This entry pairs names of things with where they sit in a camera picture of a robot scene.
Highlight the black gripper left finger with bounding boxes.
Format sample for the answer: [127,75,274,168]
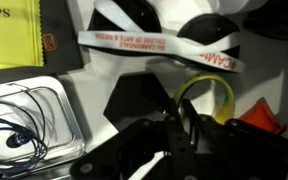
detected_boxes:
[69,99,200,180]

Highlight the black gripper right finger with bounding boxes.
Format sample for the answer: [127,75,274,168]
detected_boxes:
[180,98,288,180]

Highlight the yellow rainbow silicone wristband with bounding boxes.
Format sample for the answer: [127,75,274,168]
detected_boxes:
[172,72,236,125]

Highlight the white open drawer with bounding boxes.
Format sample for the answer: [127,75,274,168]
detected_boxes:
[0,0,288,180]

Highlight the orange plastic object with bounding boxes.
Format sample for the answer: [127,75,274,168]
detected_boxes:
[238,97,288,136]

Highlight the black hexagon pad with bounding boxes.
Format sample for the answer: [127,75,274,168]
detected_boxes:
[102,72,172,133]

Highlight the clear plastic case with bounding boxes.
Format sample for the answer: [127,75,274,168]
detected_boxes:
[0,75,87,180]

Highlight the white wristband red print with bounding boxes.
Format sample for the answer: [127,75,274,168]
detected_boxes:
[77,0,247,74]

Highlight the black round sunglasses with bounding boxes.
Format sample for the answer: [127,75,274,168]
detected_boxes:
[87,0,242,72]

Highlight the black fabric pouch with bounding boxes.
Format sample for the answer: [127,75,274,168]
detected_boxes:
[0,0,85,88]

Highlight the dark earphone cable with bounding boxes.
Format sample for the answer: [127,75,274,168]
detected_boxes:
[0,83,49,176]

